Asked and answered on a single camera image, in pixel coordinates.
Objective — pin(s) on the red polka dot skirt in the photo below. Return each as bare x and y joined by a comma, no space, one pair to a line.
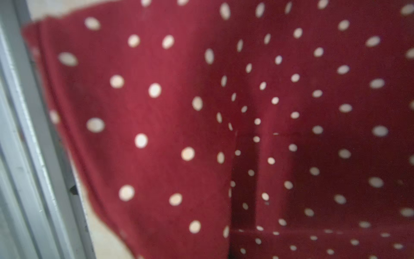
239,129

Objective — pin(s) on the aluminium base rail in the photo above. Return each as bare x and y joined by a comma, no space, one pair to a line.
42,215

